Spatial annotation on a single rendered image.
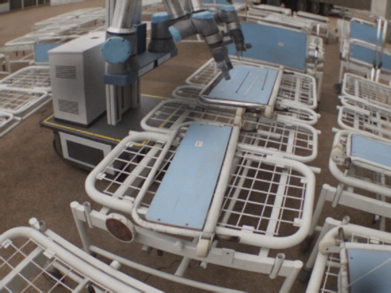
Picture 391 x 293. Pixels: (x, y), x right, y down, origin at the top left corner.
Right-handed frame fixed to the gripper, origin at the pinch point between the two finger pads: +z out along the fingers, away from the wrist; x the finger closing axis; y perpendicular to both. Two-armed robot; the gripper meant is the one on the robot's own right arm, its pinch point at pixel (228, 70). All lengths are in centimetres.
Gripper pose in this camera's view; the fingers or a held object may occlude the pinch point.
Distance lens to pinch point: 167.5
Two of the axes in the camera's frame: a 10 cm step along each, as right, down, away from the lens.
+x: -2.0, 5.9, -7.8
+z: 3.9, 7.8, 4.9
